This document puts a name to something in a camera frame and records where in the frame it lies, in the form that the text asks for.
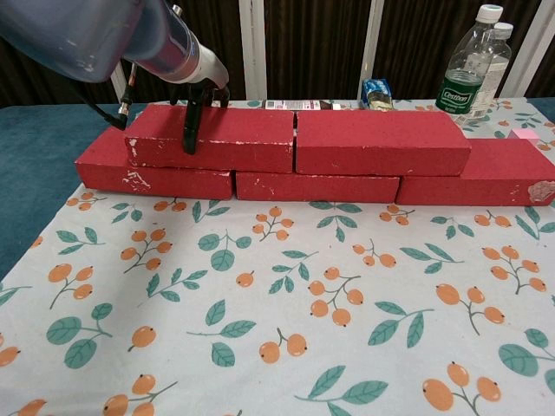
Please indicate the green label water bottle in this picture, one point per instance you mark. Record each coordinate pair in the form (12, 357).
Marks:
(461, 95)

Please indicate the floral print tablecloth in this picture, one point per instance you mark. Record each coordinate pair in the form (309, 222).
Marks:
(277, 381)

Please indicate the pink cube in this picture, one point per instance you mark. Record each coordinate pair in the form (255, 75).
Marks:
(524, 136)

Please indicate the dark brown pleated curtain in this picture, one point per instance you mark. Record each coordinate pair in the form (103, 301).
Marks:
(312, 43)

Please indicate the white label water bottle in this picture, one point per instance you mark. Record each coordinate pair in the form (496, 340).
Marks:
(500, 56)

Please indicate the blue cookie package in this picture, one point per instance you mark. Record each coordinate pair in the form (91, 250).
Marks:
(377, 95)

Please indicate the brown medicine bottle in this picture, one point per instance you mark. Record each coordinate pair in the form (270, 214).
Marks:
(295, 105)

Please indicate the white metal frame post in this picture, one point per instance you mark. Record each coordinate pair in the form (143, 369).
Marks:
(252, 47)
(372, 43)
(529, 52)
(115, 89)

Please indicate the red brick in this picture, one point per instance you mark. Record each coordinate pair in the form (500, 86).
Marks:
(316, 188)
(243, 130)
(477, 190)
(377, 138)
(104, 182)

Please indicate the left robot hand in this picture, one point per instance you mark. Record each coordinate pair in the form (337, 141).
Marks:
(210, 69)

